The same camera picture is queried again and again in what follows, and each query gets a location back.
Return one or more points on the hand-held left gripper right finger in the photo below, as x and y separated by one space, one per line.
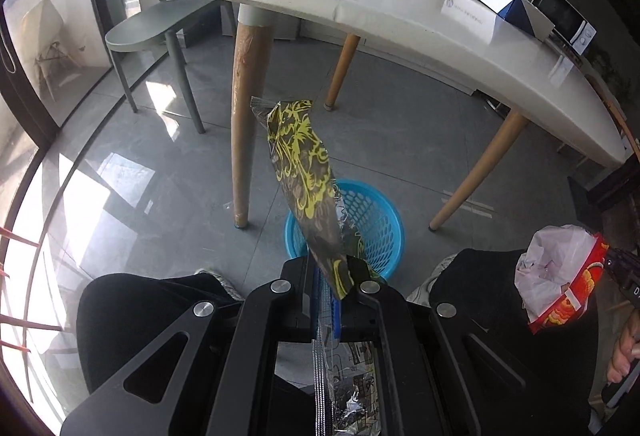
357 316

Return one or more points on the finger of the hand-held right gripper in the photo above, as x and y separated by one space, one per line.
620 266
615 196

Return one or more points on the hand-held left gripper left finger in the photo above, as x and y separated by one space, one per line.
300 296

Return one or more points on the red snack packet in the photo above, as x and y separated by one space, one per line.
575 296

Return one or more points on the white plastic bag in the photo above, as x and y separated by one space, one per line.
550 266

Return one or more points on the blue plastic basket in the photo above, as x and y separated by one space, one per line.
380 216

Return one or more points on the yellow black patterned wrapper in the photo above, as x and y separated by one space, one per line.
305 176

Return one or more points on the person's right hand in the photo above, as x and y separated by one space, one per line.
625 351

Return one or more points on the person's right white sneaker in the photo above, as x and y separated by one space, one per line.
425 286

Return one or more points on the person's white sneaker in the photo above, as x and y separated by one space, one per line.
425 286
220 278

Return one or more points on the person's left white sneaker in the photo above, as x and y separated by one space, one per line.
220 278

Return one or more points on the white microwave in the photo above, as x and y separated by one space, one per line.
580 33

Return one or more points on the round white table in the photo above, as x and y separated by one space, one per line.
400 16

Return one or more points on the green plastic chair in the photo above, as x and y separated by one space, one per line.
145 26

